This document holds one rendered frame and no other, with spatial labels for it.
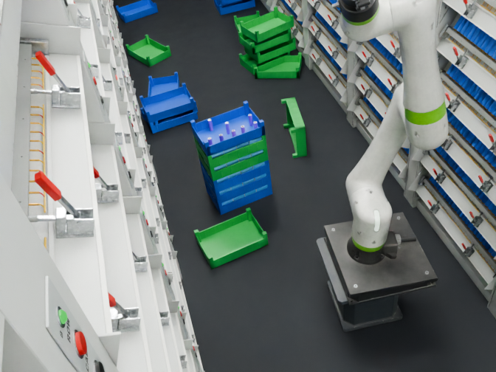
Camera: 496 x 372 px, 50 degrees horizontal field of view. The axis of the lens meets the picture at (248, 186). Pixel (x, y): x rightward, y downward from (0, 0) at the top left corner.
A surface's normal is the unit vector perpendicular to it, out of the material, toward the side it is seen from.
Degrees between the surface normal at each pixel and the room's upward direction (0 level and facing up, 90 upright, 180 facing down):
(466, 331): 0
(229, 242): 0
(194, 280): 0
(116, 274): 20
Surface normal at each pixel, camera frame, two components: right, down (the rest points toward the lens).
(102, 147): 0.22, -0.77
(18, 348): 0.28, 0.64
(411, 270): -0.04, -0.70
